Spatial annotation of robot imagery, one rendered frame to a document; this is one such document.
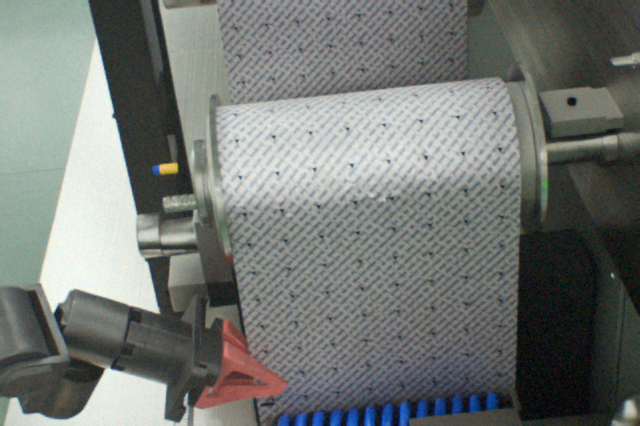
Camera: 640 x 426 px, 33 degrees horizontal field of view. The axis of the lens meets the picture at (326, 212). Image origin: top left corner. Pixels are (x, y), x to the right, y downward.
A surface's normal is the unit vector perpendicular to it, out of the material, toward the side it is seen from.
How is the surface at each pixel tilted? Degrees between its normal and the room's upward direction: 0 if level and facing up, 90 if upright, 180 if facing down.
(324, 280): 90
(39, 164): 0
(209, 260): 90
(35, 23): 0
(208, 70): 0
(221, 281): 90
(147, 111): 90
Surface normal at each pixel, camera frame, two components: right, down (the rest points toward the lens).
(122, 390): -0.08, -0.81
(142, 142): 0.07, 0.57
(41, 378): 0.43, 0.75
